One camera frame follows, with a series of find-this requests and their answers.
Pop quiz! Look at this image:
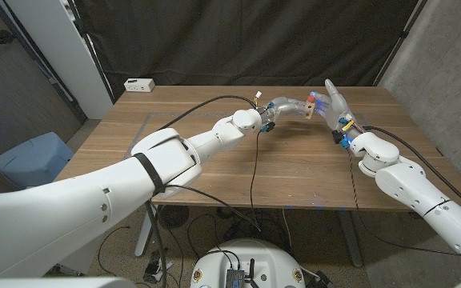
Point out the thick dark hanging cable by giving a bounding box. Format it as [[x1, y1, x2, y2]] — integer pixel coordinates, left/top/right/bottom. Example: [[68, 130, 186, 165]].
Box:
[[144, 198, 170, 288]]

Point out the black and white floor glove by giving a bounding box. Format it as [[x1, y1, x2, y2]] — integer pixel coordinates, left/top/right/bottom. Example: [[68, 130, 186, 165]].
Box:
[[142, 246, 174, 284]]

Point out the black backdrop frame pole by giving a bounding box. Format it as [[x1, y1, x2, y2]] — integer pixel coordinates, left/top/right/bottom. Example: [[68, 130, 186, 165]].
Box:
[[65, 0, 116, 102], [374, 0, 430, 87]]

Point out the black floor cable tangle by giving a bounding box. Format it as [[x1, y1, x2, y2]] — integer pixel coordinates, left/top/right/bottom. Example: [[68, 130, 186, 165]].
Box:
[[186, 206, 294, 259]]

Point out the grey ribbed torso module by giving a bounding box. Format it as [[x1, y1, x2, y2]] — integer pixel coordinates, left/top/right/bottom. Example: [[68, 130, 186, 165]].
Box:
[[225, 268, 247, 288]]

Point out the white pillar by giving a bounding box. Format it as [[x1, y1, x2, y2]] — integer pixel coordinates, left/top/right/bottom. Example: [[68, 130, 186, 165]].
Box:
[[4, 0, 114, 120]]

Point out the round black floor fan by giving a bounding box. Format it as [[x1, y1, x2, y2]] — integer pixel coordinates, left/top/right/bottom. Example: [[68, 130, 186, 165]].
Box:
[[160, 205, 190, 230]]

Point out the black backdrop curtain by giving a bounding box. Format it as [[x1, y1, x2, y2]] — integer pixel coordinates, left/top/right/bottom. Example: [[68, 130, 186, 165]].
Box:
[[72, 0, 430, 97]]

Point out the blue plastic bin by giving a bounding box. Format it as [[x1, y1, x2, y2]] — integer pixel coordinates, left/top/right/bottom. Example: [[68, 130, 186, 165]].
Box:
[[0, 131, 74, 190]]

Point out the wooden block with holes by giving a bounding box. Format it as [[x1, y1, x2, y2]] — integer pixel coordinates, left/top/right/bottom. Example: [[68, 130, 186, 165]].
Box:
[[303, 100, 316, 121]]

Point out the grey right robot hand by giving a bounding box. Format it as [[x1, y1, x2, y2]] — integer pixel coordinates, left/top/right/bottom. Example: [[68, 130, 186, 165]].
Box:
[[309, 78, 364, 139]]

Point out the white flat floor panel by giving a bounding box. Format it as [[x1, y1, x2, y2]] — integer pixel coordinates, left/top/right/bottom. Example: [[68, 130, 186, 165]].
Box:
[[54, 234, 106, 277]]

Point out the white power strip box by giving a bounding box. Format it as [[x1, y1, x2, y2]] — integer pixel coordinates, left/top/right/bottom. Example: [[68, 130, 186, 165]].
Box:
[[123, 78, 155, 93]]

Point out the thick black left hand cable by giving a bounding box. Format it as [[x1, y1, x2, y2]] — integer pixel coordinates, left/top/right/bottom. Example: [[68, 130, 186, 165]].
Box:
[[158, 94, 258, 131]]

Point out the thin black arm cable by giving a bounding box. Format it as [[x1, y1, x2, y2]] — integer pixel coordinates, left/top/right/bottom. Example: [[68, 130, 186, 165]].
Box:
[[347, 147, 461, 263], [166, 128, 264, 232]]

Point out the white table leg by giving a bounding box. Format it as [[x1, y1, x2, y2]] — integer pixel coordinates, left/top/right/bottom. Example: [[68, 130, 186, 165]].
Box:
[[134, 204, 159, 258]]

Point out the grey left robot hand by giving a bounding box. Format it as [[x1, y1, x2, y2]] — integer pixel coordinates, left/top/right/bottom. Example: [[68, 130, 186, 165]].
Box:
[[258, 96, 310, 124]]

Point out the grey table leg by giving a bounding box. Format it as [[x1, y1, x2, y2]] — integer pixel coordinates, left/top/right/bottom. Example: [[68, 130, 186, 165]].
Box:
[[336, 210, 364, 268]]

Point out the thick black right hand cable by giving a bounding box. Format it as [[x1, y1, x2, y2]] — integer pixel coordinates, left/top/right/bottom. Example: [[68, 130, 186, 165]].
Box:
[[362, 125, 461, 221]]

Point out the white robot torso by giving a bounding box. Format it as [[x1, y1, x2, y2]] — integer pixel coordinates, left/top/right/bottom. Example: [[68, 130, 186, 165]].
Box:
[[189, 238, 307, 288]]

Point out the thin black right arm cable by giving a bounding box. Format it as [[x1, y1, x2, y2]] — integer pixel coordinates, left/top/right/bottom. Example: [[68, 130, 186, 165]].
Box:
[[347, 147, 461, 263]]

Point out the black floor device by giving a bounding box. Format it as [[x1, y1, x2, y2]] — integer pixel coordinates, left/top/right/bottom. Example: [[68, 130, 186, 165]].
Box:
[[314, 270, 335, 288]]

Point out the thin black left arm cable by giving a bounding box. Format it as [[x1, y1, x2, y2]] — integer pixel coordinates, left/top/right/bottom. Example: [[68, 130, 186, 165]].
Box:
[[166, 128, 264, 232]]

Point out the thick black hand cable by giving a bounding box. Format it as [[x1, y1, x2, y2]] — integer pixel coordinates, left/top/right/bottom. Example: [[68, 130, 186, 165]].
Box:
[[362, 125, 461, 221], [158, 94, 258, 131]]

